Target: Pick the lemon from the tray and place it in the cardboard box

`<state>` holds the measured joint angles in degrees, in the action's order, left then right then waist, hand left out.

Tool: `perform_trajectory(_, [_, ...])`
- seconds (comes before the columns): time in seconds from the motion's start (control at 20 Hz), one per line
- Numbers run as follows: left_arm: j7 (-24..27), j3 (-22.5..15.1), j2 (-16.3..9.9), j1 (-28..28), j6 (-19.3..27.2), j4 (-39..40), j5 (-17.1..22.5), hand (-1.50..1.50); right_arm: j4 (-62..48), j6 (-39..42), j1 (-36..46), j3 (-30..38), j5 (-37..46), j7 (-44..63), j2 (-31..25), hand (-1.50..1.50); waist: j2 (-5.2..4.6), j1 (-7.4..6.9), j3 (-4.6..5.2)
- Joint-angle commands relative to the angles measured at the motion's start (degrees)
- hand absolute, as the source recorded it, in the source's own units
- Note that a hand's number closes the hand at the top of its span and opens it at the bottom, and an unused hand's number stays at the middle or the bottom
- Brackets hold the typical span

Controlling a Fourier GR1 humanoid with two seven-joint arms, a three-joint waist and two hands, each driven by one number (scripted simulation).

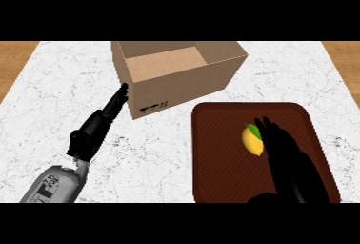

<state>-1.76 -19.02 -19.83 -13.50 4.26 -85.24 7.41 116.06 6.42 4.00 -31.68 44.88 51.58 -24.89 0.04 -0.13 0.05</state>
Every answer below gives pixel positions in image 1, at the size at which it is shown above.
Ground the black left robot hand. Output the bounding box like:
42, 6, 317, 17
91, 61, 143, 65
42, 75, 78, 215
65, 82, 131, 163

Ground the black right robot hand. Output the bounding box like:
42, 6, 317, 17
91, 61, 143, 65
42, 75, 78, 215
246, 115, 330, 204

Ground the yellow lemon with green leaf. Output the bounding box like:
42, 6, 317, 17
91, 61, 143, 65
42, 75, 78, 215
240, 123, 265, 157

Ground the dark brown tray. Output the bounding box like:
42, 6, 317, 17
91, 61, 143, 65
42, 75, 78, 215
191, 101, 342, 204

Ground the brown cardboard box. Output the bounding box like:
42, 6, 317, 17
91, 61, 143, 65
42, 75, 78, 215
109, 41, 249, 121

